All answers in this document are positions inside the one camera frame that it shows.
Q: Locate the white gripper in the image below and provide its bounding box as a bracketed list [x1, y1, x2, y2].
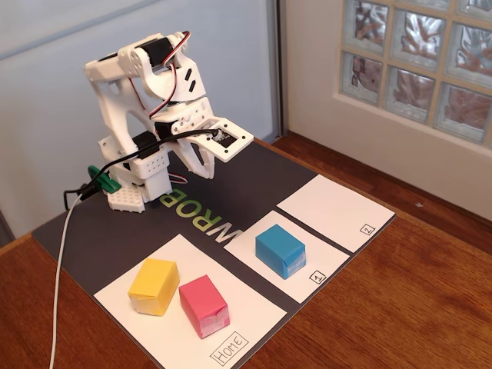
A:
[152, 98, 216, 180]

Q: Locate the red paper box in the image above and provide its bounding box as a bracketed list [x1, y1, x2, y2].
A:
[178, 274, 231, 340]

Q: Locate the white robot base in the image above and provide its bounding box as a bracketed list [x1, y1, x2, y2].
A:
[98, 132, 174, 212]

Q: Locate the blue paper box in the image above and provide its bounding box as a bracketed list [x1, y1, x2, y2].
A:
[254, 224, 308, 281]

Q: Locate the yellow paper box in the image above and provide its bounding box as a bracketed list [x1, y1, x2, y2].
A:
[127, 258, 181, 317]

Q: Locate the white paper sheet marked home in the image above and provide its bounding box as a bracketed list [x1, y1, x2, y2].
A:
[93, 233, 288, 369]

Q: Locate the green clamp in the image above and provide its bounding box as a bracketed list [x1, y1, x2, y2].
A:
[87, 165, 123, 193]

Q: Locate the dark grey printed mat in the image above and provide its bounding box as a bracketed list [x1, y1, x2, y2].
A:
[31, 121, 397, 369]

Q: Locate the white paper sheet marked 2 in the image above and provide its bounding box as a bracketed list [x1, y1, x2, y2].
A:
[275, 174, 397, 254]

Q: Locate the white paper sheet marked 1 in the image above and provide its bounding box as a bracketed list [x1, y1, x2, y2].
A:
[222, 210, 351, 304]

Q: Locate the glass block window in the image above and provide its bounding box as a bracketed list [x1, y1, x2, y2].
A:
[340, 0, 492, 145]

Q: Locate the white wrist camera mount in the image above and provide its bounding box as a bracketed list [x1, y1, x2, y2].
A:
[191, 118, 254, 162]

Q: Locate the black camera cable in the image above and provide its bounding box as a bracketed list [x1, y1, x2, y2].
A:
[63, 128, 221, 211]

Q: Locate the white cable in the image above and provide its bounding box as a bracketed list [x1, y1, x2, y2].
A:
[48, 194, 84, 369]

